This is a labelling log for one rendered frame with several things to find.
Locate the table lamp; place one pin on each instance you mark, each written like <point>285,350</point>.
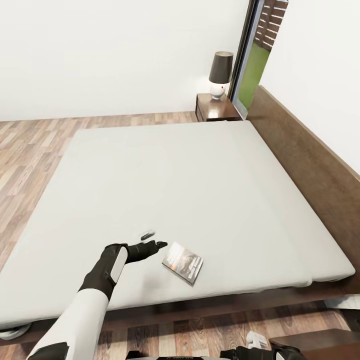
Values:
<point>221,73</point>

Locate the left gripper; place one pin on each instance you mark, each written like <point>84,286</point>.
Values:
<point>148,249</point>

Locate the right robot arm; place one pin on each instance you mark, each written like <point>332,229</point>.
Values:
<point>256,350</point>

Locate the nightstand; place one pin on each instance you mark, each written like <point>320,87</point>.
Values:
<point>329,344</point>
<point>208,109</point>

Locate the hardback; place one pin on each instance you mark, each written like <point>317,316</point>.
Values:
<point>183,262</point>

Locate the bed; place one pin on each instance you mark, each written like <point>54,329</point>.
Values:
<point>271,209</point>

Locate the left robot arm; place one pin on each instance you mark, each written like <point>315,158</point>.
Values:
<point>76,333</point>

